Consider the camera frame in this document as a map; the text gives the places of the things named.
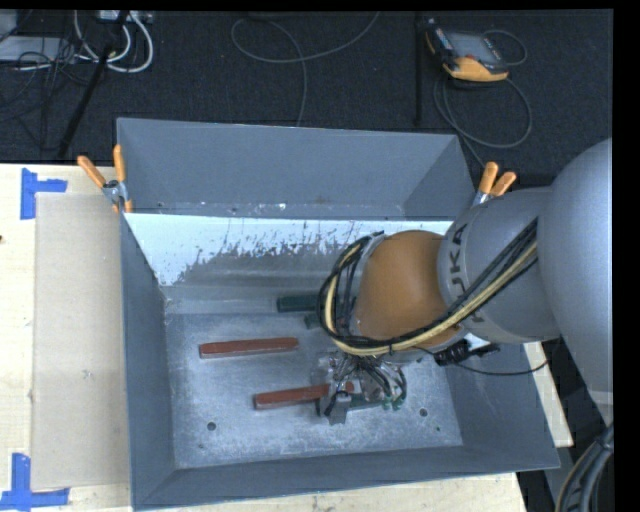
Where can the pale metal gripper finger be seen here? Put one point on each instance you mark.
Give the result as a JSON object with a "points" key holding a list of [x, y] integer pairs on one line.
{"points": [[339, 410], [322, 371]]}

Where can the red-brown block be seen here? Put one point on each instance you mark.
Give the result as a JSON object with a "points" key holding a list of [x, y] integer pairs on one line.
{"points": [[247, 347], [287, 397]]}

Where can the dark green flat block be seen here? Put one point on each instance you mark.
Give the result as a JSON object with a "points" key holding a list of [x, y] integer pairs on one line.
{"points": [[297, 302]]}

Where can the grey metal bin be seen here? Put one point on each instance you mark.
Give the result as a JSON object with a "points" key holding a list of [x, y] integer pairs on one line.
{"points": [[280, 170]]}

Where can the pale wood flat board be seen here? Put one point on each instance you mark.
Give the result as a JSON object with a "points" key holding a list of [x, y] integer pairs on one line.
{"points": [[80, 340]]}

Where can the black cylinder on white bracket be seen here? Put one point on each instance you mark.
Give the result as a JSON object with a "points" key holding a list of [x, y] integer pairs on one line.
{"points": [[452, 354]]}

